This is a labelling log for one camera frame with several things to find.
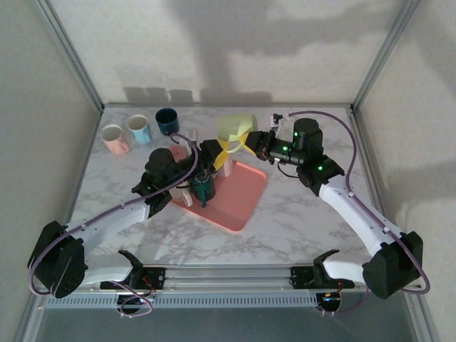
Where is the white mug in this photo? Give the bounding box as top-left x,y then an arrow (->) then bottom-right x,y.
217,160 -> 236,179

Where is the light green mug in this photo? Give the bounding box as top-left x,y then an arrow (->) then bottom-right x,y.
216,113 -> 259,155

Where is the speckled pink mug red inside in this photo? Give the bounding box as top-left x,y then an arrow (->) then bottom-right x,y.
167,144 -> 190,161

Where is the light blue mug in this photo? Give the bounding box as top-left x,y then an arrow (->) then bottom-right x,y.
126,113 -> 153,146

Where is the dark green mug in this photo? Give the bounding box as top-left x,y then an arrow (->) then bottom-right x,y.
192,176 -> 217,209

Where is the pale pink mug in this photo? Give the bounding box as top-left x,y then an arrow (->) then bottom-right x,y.
169,185 -> 195,207

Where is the navy blue mug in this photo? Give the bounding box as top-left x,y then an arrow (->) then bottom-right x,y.
155,108 -> 180,137

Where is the salmon pink plastic tray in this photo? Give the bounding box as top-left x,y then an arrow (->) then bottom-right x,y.
152,145 -> 269,233

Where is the small lit controller board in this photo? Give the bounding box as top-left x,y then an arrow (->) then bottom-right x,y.
115,294 -> 155,316
316,292 -> 343,316

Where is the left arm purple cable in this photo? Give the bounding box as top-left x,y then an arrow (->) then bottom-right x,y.
28,133 -> 200,318

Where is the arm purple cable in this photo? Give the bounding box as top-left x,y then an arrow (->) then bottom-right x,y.
28,133 -> 200,318
284,110 -> 430,316

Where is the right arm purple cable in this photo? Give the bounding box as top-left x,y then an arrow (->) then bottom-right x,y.
284,110 -> 430,316

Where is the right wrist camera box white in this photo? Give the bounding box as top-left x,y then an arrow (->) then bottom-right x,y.
269,112 -> 289,138

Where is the aluminium back rail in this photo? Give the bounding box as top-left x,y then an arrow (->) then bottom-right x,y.
101,102 -> 356,109

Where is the aluminium side rail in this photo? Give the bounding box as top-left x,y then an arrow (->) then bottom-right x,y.
55,106 -> 105,265
348,108 -> 410,265

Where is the aluminium frame post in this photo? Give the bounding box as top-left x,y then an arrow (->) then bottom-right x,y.
33,0 -> 106,112
351,0 -> 422,112

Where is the aluminium front rail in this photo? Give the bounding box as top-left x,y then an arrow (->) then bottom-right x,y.
33,262 -> 424,295

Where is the grey slotted cable duct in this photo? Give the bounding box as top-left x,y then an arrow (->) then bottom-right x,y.
45,295 -> 318,309

